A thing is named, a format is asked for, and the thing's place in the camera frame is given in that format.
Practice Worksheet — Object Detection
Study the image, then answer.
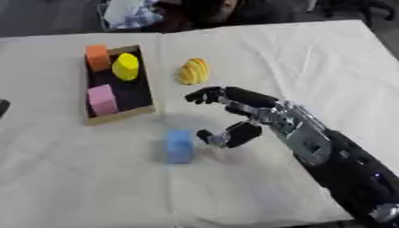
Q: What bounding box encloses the pink block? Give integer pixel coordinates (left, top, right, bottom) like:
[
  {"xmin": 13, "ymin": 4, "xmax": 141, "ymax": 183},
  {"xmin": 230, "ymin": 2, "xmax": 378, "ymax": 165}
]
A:
[{"xmin": 85, "ymin": 84, "xmax": 120, "ymax": 118}]

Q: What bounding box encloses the person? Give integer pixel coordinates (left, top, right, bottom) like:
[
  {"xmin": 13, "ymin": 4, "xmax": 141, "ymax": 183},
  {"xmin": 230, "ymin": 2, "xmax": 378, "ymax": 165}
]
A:
[{"xmin": 98, "ymin": 0, "xmax": 251, "ymax": 33}]

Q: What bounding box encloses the black office chair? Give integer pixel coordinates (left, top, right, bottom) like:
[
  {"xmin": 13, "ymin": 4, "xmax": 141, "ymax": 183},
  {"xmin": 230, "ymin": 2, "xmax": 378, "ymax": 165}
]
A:
[{"xmin": 316, "ymin": 0, "xmax": 398, "ymax": 29}]

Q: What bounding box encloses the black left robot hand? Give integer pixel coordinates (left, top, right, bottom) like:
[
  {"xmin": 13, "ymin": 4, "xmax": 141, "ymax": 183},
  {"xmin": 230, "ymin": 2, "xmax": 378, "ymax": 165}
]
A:
[{"xmin": 0, "ymin": 99, "xmax": 12, "ymax": 118}]

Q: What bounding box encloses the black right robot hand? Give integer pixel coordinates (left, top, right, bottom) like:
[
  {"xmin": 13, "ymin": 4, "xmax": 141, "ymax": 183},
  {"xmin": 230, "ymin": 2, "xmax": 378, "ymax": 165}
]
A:
[{"xmin": 183, "ymin": 85, "xmax": 282, "ymax": 150}]

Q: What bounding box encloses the yellow cylinder block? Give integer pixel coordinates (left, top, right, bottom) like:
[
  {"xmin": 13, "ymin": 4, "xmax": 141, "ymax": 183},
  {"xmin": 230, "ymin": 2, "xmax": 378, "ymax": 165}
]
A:
[{"xmin": 110, "ymin": 52, "xmax": 143, "ymax": 82}]

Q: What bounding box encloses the yellow striped toy fruit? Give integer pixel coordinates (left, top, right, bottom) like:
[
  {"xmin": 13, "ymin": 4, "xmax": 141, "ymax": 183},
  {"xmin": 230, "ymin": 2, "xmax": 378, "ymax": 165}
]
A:
[{"xmin": 175, "ymin": 57, "xmax": 212, "ymax": 86}]

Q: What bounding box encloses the blue block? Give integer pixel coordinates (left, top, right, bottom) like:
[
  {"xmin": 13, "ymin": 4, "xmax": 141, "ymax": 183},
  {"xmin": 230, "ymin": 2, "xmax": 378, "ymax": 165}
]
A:
[{"xmin": 163, "ymin": 129, "xmax": 197, "ymax": 165}]

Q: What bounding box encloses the tan cardboard box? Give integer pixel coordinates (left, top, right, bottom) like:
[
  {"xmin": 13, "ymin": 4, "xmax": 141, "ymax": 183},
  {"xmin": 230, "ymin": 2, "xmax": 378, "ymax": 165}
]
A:
[{"xmin": 82, "ymin": 44, "xmax": 158, "ymax": 126}]

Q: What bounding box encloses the orange block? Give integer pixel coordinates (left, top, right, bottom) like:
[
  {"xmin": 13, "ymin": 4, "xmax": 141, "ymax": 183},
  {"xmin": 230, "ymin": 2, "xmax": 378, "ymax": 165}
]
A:
[{"xmin": 84, "ymin": 44, "xmax": 112, "ymax": 73}]

